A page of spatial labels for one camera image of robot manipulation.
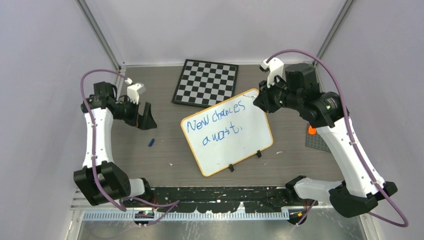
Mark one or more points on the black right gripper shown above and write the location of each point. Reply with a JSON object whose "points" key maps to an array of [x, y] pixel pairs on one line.
{"points": [[263, 99]]}

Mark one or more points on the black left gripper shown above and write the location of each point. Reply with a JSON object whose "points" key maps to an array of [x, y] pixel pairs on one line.
{"points": [[145, 121]]}

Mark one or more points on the blue marker cap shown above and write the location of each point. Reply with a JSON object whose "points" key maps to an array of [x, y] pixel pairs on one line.
{"points": [[151, 142]]}

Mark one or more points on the yellow framed whiteboard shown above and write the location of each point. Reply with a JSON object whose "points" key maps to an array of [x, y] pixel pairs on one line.
{"points": [[226, 133]]}

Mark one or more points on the white blue marker pen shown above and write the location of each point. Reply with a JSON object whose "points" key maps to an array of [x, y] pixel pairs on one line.
{"points": [[252, 96]]}

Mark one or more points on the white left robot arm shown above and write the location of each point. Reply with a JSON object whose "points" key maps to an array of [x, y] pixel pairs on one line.
{"points": [[100, 180]]}

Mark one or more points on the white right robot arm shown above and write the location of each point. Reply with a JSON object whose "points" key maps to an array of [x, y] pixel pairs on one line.
{"points": [[362, 187]]}

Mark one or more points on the orange curved block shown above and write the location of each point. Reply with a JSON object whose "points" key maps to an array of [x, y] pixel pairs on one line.
{"points": [[311, 130]]}

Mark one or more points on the black white chessboard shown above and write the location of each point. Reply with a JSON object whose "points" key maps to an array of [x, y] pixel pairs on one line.
{"points": [[205, 83]]}

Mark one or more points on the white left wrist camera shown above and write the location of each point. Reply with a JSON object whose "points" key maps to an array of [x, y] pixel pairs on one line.
{"points": [[134, 90]]}

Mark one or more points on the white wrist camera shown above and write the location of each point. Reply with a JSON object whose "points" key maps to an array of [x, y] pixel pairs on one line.
{"points": [[134, 90], [275, 69]]}

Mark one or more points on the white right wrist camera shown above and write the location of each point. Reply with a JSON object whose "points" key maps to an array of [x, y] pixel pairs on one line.
{"points": [[275, 69]]}

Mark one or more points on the white toothed cable rail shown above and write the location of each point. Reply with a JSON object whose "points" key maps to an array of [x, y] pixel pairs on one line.
{"points": [[149, 216]]}

